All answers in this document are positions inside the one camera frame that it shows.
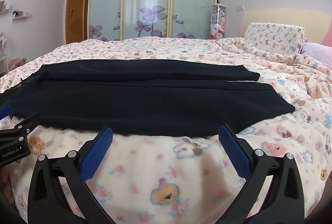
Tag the clear cylinder of plush toys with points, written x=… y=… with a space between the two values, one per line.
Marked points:
x=217 y=23

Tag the white rack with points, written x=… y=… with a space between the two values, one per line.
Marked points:
x=2 y=53

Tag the black pants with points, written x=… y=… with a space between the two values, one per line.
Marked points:
x=155 y=104

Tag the wooden door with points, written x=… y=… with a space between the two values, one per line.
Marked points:
x=75 y=14

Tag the bear printed blanket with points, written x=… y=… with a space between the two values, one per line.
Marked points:
x=181 y=174

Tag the white wall shelf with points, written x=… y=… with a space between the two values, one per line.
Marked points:
x=20 y=14
x=4 y=7

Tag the bear printed pillow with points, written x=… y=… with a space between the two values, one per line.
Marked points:
x=275 y=38

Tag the cream and pink headboard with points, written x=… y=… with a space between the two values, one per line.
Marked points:
x=285 y=15

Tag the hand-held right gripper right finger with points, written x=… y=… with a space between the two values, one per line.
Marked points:
x=234 y=154

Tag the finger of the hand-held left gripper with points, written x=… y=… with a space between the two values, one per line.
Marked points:
x=27 y=124
x=5 y=111

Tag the pink plush toys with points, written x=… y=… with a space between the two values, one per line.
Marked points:
x=16 y=63

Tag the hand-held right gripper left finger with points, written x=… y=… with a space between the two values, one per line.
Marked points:
x=97 y=154

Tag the person's left hand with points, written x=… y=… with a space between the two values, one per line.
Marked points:
x=5 y=185

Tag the white wall socket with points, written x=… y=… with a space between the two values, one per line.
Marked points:
x=241 y=7

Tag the purple pillow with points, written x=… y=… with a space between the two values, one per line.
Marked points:
x=317 y=54

